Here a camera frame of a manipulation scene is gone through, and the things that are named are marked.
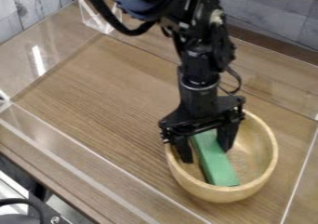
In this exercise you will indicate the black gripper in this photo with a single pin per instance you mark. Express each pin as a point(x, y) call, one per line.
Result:
point(203, 110)

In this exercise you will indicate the green rectangular block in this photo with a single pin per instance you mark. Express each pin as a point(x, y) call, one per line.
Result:
point(218, 171)

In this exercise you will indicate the wooden bowl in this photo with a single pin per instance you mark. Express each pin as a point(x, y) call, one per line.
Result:
point(253, 157)

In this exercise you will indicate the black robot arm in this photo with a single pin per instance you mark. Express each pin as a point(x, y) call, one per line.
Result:
point(195, 24)

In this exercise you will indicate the clear acrylic enclosure walls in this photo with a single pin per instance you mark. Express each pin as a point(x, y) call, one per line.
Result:
point(87, 94)

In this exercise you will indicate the black metal mount bracket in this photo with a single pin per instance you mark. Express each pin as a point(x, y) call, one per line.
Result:
point(39, 196)

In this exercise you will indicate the clear acrylic corner bracket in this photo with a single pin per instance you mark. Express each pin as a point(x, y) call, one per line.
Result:
point(92, 20)

